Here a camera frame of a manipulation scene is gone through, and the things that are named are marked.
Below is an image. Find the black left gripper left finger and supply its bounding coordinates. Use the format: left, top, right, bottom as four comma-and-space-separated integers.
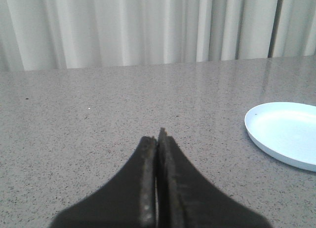
51, 137, 157, 228

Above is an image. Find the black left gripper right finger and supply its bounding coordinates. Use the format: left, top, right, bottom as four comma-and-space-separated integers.
157, 128, 270, 228

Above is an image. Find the light blue round plate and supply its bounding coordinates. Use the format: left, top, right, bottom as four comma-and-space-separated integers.
244, 102, 316, 172

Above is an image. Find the white pleated curtain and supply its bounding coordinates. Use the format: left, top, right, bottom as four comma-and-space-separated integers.
0, 0, 316, 71

